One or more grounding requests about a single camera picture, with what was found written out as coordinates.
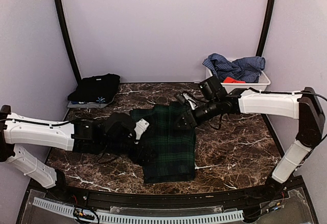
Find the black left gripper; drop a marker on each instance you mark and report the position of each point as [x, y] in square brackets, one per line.
[144, 157]

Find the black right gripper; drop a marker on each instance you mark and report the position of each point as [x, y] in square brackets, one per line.
[190, 119]

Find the dark green plaid garment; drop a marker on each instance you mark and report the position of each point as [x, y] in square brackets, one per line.
[175, 149]

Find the black t-shirt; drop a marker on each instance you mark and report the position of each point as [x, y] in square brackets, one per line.
[97, 89]

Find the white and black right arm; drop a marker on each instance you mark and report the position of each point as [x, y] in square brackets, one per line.
[303, 106]

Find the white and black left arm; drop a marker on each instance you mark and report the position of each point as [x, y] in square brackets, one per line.
[77, 135]

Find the white plastic laundry bin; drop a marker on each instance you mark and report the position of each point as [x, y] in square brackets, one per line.
[262, 84]

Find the red garment in bin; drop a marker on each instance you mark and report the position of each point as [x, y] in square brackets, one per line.
[232, 80]

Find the blue checked shirt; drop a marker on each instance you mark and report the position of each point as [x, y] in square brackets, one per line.
[247, 69]

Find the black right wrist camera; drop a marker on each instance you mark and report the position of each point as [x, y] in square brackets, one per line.
[211, 89]

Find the white slotted cable duct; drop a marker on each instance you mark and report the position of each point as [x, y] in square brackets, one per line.
[88, 216]

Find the black aluminium front rail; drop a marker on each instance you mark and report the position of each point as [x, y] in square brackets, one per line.
[248, 198]

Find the black right frame post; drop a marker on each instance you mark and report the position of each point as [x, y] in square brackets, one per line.
[265, 27]

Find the black frame post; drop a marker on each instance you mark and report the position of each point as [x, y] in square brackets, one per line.
[67, 40]
[265, 27]

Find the black left frame post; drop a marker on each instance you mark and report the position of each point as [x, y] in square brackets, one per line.
[67, 40]

